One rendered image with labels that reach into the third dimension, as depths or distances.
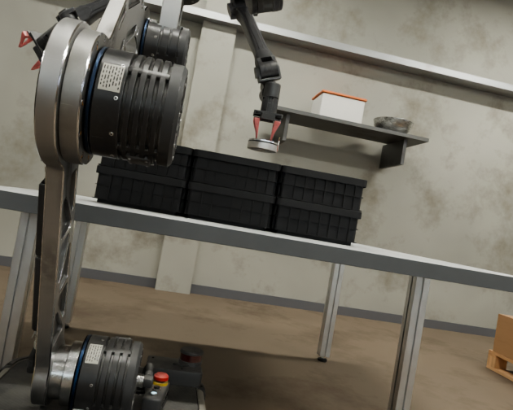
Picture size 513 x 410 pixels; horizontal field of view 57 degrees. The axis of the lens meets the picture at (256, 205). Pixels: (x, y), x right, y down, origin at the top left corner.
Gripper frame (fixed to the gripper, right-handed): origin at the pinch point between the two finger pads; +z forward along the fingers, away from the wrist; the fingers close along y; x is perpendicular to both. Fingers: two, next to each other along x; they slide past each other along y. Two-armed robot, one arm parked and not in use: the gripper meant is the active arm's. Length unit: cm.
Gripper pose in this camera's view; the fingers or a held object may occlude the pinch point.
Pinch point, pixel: (263, 138)
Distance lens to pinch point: 168.7
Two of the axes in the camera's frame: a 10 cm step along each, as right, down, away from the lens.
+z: -1.7, 9.8, 0.2
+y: -9.8, -1.7, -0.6
